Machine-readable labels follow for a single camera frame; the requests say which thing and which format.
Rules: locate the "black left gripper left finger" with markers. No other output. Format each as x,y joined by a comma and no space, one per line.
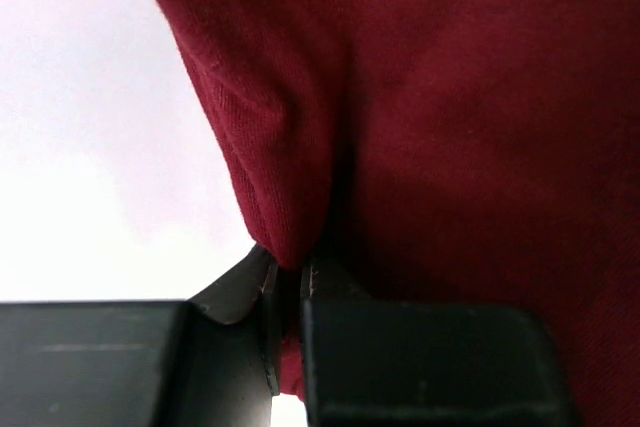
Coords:
206,361

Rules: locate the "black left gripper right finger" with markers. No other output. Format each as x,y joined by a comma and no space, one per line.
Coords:
374,363

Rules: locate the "dark red t shirt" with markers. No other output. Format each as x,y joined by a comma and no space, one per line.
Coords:
456,150

